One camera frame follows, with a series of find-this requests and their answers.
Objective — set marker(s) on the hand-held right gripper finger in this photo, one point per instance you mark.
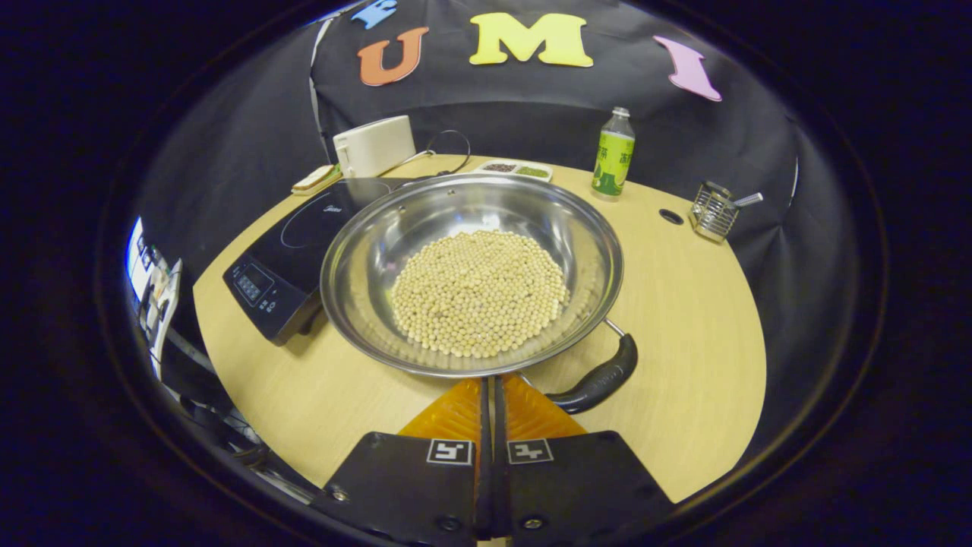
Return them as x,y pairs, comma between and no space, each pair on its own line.
484,448
500,448

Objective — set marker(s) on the black induction cooktop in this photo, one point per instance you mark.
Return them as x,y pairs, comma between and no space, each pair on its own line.
281,258

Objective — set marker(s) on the pile of soybeans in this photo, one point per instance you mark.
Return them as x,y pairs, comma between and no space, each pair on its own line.
478,292

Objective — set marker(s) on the white divided bean dish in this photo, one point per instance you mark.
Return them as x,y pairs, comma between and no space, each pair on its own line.
516,169

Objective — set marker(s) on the black table grommet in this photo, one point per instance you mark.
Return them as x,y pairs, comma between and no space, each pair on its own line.
670,216

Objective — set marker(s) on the green label drink bottle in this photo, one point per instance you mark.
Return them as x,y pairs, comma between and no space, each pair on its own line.
612,163

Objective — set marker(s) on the toast sandwich with lettuce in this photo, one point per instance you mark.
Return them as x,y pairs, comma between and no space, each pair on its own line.
313,176

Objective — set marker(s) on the white toaster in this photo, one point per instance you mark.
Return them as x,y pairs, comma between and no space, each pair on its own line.
376,144

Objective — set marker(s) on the black backdrop cloth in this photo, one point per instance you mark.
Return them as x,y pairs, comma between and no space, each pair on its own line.
531,114

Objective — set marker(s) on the metal spoon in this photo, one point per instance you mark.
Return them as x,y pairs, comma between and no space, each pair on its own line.
750,199

